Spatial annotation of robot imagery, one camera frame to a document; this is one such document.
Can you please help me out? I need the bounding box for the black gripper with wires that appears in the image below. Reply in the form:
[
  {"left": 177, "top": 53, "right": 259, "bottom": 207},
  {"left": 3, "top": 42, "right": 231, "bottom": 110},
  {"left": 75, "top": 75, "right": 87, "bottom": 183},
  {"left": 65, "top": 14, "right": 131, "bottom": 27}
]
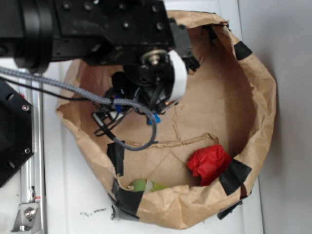
[{"left": 92, "top": 49, "right": 180, "bottom": 127}]

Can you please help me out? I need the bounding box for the blue plastic bottle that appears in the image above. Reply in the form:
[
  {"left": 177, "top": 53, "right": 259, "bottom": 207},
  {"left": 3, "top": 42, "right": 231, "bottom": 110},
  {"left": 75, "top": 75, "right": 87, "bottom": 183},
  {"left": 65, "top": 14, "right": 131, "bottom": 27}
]
[{"left": 147, "top": 113, "right": 161, "bottom": 125}]

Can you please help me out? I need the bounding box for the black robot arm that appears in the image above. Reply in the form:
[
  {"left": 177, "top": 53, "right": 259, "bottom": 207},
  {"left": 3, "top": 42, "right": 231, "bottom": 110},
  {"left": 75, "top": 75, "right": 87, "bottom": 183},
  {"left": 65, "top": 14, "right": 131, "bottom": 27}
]
[{"left": 0, "top": 0, "right": 199, "bottom": 114}]

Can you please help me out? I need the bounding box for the white cylindrical wrist part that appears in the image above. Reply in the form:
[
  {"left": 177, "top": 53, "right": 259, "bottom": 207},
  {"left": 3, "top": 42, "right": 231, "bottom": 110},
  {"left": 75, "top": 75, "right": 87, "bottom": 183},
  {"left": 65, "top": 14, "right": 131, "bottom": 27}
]
[{"left": 168, "top": 50, "right": 188, "bottom": 102}]

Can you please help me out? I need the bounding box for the brown paper bag bin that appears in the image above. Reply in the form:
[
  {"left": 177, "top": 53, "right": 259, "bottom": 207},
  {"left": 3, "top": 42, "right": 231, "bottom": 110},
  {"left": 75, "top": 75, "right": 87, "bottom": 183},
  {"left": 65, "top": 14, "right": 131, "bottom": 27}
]
[{"left": 56, "top": 10, "right": 276, "bottom": 229}]

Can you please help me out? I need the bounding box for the red crumpled paper ball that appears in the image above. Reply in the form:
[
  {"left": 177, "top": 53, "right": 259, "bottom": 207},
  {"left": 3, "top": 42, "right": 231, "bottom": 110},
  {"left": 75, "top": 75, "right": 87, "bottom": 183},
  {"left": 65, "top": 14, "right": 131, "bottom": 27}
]
[{"left": 187, "top": 144, "right": 232, "bottom": 186}]

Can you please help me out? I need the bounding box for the green and white object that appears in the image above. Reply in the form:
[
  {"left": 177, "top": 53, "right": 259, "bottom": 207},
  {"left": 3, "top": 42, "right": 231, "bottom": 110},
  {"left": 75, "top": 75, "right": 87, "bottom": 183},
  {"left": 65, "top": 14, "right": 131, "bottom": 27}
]
[{"left": 131, "top": 179, "right": 168, "bottom": 192}]

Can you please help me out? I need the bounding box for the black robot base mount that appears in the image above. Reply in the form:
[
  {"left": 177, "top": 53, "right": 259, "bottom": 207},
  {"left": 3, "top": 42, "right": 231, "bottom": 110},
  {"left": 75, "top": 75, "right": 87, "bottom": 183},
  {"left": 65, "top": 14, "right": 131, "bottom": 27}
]
[{"left": 0, "top": 80, "right": 34, "bottom": 187}]

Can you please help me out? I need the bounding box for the grey braided cable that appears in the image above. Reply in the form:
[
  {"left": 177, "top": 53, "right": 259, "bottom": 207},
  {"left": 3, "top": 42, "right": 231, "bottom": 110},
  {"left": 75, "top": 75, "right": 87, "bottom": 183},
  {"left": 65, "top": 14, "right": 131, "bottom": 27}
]
[{"left": 0, "top": 66, "right": 158, "bottom": 152}]

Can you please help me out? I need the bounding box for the aluminium extrusion rail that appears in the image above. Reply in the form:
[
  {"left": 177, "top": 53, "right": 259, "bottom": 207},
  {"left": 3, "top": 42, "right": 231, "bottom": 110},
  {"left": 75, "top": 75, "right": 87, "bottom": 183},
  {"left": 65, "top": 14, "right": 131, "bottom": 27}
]
[{"left": 19, "top": 79, "right": 48, "bottom": 234}]

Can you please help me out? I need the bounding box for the metal corner bracket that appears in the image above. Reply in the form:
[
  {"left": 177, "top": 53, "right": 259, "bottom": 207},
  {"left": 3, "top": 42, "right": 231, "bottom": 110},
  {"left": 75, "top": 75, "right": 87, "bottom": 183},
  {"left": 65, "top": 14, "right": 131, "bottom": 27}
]
[{"left": 10, "top": 202, "right": 42, "bottom": 234}]

